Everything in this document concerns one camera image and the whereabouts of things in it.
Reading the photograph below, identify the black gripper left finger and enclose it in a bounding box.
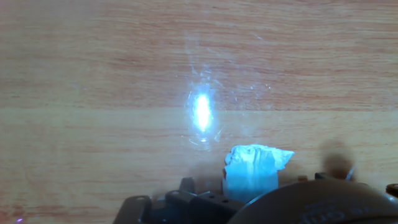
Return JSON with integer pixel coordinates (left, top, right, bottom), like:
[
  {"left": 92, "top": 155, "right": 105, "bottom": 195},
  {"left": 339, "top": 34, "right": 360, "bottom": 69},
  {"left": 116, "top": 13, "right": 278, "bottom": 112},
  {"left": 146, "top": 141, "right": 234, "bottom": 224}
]
[{"left": 113, "top": 177, "right": 246, "bottom": 224}]

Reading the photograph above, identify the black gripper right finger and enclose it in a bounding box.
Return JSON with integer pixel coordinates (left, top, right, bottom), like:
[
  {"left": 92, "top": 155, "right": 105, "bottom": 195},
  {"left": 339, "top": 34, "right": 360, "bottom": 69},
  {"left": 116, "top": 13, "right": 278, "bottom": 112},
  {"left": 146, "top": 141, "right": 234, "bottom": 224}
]
[{"left": 314, "top": 172, "right": 336, "bottom": 181}]

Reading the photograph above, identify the white paper garbage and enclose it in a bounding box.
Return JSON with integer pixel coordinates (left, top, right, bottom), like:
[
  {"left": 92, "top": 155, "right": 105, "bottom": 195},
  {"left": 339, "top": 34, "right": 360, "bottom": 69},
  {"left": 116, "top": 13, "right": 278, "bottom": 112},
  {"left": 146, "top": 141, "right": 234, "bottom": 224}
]
[{"left": 222, "top": 144, "right": 295, "bottom": 203}]

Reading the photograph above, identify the glossy wooden board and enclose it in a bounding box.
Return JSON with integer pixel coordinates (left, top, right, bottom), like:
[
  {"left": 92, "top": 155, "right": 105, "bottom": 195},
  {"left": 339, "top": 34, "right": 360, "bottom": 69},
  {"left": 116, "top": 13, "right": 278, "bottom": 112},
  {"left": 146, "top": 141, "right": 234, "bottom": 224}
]
[{"left": 0, "top": 0, "right": 398, "bottom": 224}]

